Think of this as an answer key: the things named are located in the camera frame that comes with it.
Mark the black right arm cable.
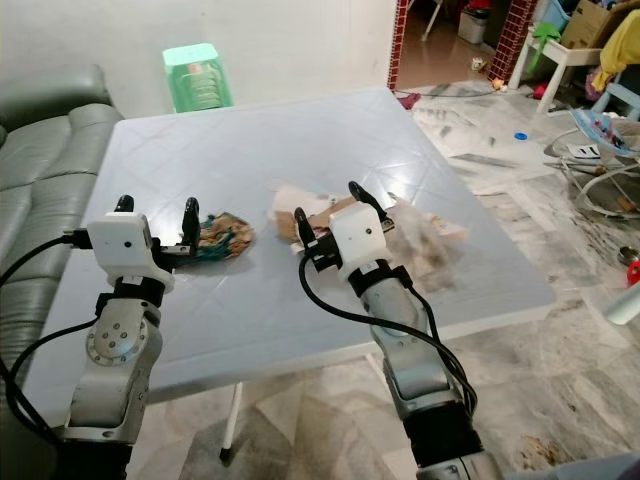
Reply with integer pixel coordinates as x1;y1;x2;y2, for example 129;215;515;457
297;253;480;413

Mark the white storage box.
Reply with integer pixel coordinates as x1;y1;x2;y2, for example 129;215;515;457
457;10;492;44

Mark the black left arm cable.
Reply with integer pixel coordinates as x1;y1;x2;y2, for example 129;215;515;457
0;231;96;443

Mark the brown cardboard box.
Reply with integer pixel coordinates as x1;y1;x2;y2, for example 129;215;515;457
559;0;640;51

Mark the blue patterned cloth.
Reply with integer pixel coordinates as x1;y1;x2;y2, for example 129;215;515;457
569;105;640;153

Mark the small white side table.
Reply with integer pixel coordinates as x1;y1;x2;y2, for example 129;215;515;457
507;25;607;107

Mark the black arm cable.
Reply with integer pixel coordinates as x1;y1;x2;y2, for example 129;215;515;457
297;253;480;413
0;231;96;443

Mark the brown cardboard trash piece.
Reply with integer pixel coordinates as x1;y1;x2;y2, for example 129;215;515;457
267;184;353;243

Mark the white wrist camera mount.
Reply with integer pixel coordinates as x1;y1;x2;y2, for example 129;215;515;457
328;200;392;274
87;213;162;282

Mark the crumpled colourful brown wrapper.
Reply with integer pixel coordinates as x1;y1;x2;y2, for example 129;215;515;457
198;212;257;264

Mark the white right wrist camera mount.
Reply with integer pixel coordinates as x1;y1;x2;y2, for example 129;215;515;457
328;200;392;274

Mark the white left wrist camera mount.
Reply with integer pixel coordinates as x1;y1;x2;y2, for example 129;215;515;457
87;213;162;282

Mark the green plastic stool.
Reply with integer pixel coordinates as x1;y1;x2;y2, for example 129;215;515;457
162;43;235;113

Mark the green plastic toy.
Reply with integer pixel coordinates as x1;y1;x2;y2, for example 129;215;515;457
529;20;562;53

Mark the grey-green leather sofa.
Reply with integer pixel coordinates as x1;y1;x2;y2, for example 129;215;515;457
0;65;127;480

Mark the narrow red brick pillar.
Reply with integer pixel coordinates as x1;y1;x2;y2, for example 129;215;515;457
388;0;412;89

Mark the wide red brick pillar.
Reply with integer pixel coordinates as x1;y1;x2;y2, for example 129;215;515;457
487;0;540;84

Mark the yellow cloth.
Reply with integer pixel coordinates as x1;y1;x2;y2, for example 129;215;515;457
591;36;640;94

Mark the small grey low table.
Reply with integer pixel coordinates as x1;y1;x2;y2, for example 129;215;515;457
604;283;640;327

